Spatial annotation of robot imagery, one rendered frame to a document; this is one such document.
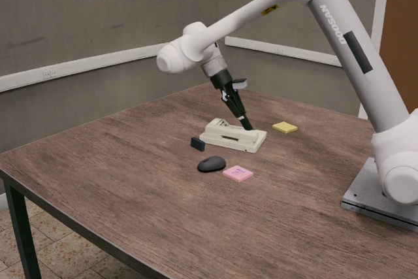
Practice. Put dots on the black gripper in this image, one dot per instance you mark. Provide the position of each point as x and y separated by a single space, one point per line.
231 97

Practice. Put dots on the dark grey computer mouse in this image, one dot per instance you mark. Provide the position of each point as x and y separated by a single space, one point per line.
212 164

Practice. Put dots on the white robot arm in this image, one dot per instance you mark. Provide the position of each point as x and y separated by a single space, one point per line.
395 140

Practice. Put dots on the white desk phone body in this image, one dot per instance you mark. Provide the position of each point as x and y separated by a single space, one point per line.
231 142

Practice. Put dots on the pink sticky note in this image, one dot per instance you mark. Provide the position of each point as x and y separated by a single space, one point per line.
237 173

